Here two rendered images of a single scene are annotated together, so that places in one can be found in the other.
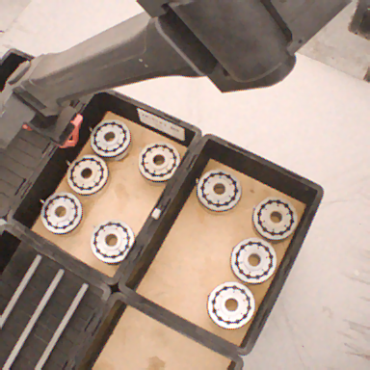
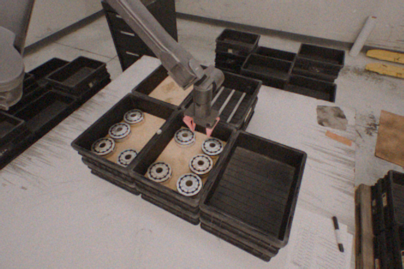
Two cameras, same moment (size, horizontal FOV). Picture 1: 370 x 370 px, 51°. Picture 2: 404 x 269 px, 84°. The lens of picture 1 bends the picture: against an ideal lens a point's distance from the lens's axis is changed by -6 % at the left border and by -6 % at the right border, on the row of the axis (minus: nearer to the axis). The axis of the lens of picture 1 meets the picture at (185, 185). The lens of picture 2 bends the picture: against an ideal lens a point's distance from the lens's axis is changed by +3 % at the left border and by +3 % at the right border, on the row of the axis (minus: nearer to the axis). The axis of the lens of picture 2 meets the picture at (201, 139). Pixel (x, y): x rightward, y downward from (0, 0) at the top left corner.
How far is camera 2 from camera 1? 0.94 m
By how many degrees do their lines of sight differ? 61
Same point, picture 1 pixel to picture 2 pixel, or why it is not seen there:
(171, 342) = not seen: hidden behind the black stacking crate
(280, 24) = not seen: outside the picture
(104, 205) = (191, 154)
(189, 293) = (151, 123)
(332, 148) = (48, 215)
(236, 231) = (125, 145)
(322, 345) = not seen: hidden behind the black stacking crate
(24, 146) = (248, 185)
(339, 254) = (77, 157)
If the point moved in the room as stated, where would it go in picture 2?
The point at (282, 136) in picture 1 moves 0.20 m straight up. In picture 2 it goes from (80, 223) to (56, 203)
